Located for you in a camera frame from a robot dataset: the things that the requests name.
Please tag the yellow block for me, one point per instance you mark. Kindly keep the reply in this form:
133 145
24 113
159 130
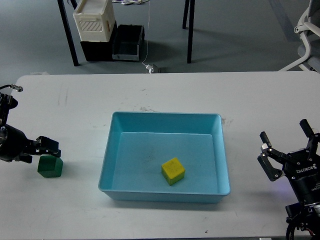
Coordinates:
173 171

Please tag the black open storage bin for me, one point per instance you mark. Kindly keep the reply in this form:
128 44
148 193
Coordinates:
128 42

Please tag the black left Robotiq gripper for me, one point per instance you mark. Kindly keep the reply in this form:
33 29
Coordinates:
13 143

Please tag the light blue plastic box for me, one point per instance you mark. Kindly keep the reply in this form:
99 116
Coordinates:
140 142

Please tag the cream plastic crate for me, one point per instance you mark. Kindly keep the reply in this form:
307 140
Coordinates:
94 20

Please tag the white power adapter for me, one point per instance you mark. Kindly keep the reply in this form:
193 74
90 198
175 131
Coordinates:
152 69

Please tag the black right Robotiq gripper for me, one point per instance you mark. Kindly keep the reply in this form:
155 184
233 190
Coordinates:
306 177

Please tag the white office chair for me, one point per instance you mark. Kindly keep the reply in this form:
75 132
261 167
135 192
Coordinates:
309 52

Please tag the black table legs right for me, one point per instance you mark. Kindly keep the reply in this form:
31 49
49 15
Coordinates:
188 22

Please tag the black crate under cream crate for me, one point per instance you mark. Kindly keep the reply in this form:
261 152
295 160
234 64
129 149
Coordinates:
99 51

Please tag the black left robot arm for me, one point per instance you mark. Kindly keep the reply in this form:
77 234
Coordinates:
7 102

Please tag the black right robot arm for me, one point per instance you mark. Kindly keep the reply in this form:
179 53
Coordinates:
303 218

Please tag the black table leg left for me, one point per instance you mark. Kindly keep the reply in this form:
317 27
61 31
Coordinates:
67 30

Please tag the green block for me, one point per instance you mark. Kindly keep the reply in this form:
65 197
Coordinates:
50 166

